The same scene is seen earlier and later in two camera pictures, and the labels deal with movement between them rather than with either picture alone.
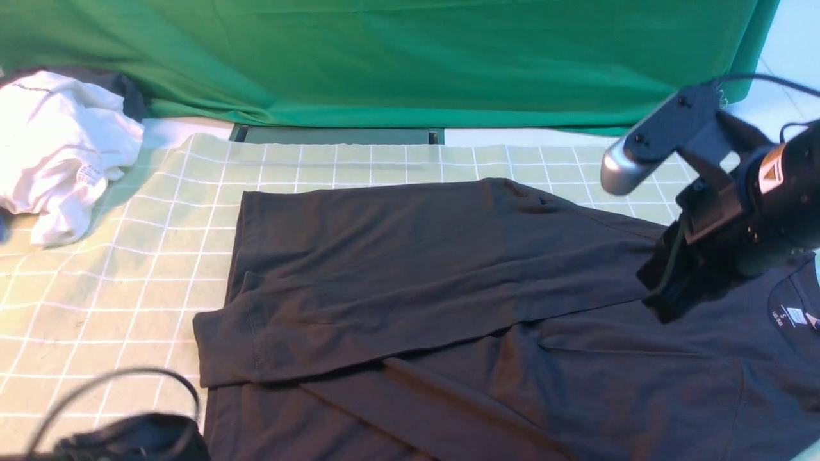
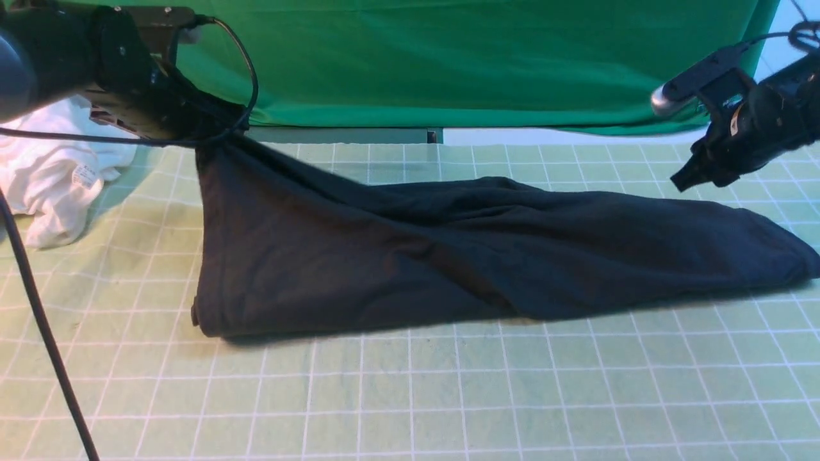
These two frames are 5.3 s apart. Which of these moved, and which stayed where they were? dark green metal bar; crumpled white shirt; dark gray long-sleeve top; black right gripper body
Moved: black right gripper body; dark gray long-sleeve top
Stayed: crumpled white shirt; dark green metal bar
